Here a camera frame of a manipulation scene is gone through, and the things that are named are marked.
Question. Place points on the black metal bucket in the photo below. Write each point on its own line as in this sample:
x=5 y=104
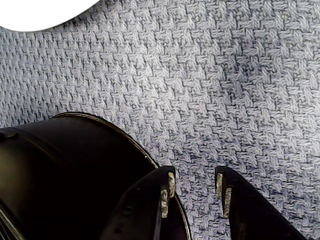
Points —
x=62 y=175

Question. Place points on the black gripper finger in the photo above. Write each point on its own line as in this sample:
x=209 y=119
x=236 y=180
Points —
x=250 y=212
x=142 y=200

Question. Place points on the white round plate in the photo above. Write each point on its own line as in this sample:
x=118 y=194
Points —
x=37 y=12

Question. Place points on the blue woven table cloth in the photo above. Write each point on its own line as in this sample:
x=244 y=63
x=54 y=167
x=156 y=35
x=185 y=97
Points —
x=200 y=75

